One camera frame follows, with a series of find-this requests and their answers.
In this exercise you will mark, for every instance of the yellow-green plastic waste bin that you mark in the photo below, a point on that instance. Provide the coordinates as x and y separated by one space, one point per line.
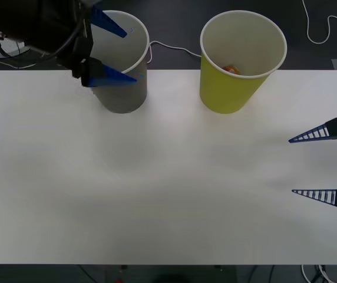
224 94

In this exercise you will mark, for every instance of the grey plastic waste bin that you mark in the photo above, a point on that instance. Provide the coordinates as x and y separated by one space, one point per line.
121 97

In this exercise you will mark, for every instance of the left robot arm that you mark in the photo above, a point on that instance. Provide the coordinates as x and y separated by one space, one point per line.
30 20

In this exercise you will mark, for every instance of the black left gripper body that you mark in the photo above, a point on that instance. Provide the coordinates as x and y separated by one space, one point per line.
81 50

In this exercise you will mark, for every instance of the white round floor base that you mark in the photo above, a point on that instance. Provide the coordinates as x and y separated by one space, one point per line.
8 48

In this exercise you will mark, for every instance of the orange drink can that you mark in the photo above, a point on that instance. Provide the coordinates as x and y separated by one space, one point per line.
231 69

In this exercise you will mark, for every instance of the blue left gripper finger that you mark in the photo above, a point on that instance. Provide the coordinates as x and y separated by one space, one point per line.
109 77
108 23

